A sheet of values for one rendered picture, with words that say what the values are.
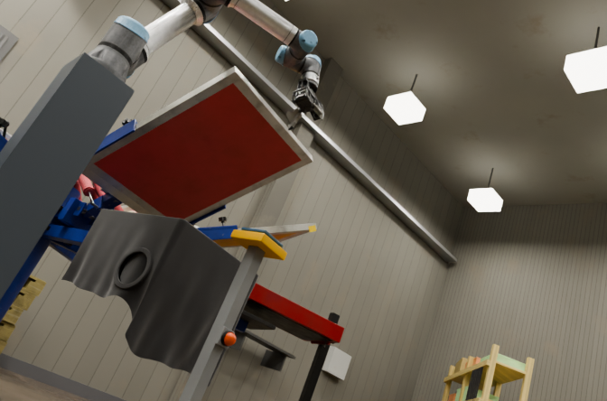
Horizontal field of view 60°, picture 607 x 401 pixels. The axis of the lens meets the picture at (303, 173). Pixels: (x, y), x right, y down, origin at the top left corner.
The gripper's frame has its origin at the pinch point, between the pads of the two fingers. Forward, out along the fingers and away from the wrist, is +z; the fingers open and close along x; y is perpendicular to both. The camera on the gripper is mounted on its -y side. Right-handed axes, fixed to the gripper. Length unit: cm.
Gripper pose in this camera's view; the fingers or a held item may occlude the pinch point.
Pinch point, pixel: (305, 126)
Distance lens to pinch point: 200.9
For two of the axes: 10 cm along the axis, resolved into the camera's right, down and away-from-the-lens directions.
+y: -5.0, -5.5, -6.6
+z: -1.1, 8.0, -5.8
